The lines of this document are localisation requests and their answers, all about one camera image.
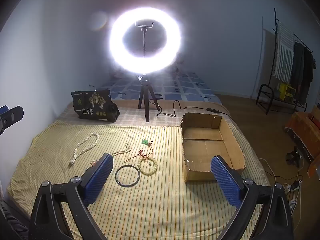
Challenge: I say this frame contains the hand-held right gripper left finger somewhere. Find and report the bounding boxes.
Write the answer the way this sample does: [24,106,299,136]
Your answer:
[29,153,114,240]

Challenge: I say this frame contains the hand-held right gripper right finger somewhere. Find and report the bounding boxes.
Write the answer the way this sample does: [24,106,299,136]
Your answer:
[210,155,294,240]

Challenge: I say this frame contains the cardboard box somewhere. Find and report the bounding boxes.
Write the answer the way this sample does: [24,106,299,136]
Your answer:
[180,112,247,182]

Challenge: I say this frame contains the long white bead necklace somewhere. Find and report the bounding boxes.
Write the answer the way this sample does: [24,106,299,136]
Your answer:
[68,132,100,167]

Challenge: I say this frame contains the pink plaid bed sheet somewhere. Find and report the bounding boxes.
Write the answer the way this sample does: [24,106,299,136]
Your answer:
[56,99,233,128]

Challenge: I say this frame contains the yellow striped blanket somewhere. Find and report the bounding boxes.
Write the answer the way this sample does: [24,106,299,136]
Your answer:
[6,119,272,240]

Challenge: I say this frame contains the white power strip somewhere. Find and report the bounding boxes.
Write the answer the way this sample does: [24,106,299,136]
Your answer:
[282,180,301,193]

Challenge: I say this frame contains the black printed bag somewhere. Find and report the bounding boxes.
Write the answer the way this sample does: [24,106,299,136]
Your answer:
[71,89,120,122]

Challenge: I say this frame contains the black device on floor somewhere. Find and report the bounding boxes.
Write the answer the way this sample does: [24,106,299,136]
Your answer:
[286,146,303,167]

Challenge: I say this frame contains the black metal clothes rack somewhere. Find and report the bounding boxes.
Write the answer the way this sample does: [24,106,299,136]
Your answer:
[255,7,314,114]

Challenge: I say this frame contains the orange cardboard boxes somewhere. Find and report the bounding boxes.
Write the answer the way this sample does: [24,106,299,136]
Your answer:
[284,111,320,156]

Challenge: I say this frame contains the black tripod stand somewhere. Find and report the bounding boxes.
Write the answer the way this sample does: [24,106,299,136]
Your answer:
[137,74,161,123]

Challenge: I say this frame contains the blue checked quilt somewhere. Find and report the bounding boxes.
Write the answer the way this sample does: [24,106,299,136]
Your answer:
[101,71,224,103]

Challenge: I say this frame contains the yellow box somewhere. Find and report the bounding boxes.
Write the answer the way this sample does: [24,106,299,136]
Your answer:
[277,82,297,102]

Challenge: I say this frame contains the brown carton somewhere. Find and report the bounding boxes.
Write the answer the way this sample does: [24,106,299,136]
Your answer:
[309,104,320,124]

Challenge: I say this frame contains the black hanging garment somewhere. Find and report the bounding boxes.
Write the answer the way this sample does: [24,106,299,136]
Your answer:
[301,47,314,105]

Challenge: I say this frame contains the dark green hanging garment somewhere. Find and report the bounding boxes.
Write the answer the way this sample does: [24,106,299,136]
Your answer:
[290,41,305,88]

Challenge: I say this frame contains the striped hanging towel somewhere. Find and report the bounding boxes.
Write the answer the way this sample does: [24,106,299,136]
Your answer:
[272,21,296,83]

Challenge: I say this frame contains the phone holder on gooseneck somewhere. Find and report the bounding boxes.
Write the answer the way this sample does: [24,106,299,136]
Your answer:
[135,21,156,58]

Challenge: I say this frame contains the dark bangle ring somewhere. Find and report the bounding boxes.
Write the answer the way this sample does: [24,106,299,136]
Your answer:
[115,164,141,188]

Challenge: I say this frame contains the thin white bead necklace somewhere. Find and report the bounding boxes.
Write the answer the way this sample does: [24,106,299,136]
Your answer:
[90,142,132,166]

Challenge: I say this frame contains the pale green bead bracelet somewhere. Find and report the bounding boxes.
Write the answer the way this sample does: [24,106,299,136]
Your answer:
[137,157,159,173]

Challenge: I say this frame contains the white floor cable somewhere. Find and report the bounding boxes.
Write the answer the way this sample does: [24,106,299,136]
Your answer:
[259,158,303,230]

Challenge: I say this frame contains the green pendant on red cord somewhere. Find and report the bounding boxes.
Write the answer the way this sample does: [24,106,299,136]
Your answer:
[122,139,154,163]

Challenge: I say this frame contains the black power cable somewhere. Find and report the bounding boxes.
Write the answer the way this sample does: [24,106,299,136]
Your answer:
[156,100,233,120]

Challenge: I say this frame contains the white ring light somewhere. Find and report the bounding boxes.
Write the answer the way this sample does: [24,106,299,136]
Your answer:
[108,7,182,72]

